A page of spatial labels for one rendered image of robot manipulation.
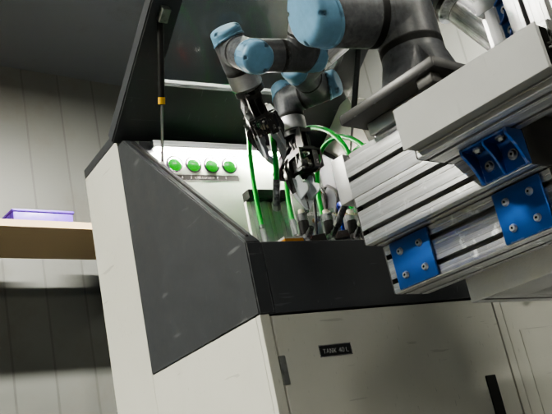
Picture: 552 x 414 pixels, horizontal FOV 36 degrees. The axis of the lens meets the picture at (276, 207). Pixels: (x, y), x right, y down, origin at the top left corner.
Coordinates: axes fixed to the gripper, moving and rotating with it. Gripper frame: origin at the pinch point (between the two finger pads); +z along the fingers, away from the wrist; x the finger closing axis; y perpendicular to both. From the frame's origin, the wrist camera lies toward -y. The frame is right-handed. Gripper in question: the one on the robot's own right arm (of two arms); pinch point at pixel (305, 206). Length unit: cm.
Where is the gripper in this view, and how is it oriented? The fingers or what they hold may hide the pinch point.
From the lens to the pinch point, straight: 221.1
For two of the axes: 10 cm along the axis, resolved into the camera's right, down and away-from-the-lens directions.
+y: 5.0, -3.8, -7.8
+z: 2.0, 9.3, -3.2
